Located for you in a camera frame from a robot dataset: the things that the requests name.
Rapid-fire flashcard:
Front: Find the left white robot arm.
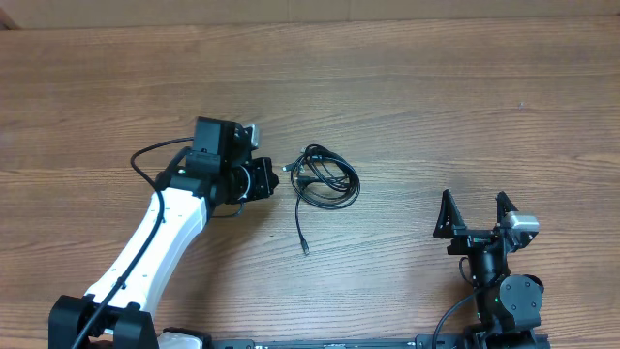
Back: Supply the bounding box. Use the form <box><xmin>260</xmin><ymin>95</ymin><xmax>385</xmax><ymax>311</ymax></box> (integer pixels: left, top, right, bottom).
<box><xmin>48</xmin><ymin>117</ymin><xmax>279</xmax><ymax>349</ymax></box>

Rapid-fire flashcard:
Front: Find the short black usb cable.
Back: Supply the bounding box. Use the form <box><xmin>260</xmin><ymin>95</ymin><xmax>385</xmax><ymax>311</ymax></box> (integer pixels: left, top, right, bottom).
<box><xmin>282</xmin><ymin>147</ymin><xmax>350</xmax><ymax>193</ymax></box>

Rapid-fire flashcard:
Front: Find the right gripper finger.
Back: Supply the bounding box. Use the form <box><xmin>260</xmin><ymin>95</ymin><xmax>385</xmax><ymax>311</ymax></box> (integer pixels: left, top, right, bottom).
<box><xmin>495</xmin><ymin>191</ymin><xmax>518</xmax><ymax>228</ymax></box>
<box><xmin>433</xmin><ymin>189</ymin><xmax>466</xmax><ymax>238</ymax></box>

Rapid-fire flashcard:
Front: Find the long black usb cable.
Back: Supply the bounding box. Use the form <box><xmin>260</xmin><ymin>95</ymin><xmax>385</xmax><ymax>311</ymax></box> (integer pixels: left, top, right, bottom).
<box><xmin>289</xmin><ymin>143</ymin><xmax>361</xmax><ymax>257</ymax></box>

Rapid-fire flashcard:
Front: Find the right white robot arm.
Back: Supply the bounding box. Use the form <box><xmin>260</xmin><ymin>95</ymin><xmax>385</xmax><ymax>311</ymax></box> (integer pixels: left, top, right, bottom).
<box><xmin>430</xmin><ymin>189</ymin><xmax>550</xmax><ymax>349</ymax></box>

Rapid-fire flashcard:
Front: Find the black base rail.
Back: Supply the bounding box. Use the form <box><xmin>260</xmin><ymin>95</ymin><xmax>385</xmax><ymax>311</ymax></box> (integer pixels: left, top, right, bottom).
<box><xmin>207</xmin><ymin>333</ymin><xmax>551</xmax><ymax>349</ymax></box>

